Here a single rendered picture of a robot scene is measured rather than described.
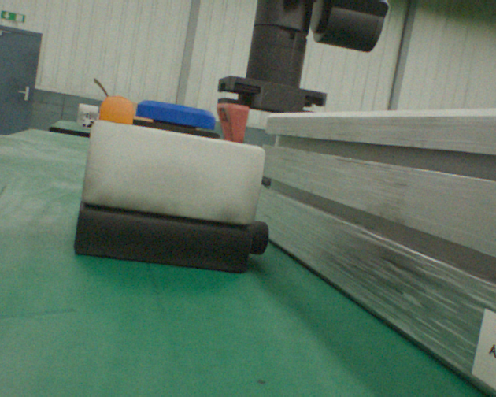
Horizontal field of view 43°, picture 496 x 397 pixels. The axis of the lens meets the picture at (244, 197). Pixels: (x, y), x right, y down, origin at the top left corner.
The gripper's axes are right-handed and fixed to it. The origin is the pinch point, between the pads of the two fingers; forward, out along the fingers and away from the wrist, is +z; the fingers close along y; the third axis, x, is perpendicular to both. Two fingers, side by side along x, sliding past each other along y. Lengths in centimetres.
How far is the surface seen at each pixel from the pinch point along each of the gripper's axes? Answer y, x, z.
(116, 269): -15.3, -37.0, 2.9
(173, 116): -13.4, -33.0, -3.7
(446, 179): -5.0, -43.5, -2.9
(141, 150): -14.8, -35.1, -2.0
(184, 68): 123, 1071, -113
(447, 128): -5.0, -43.0, -4.7
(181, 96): 124, 1071, -64
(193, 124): -12.4, -32.9, -3.5
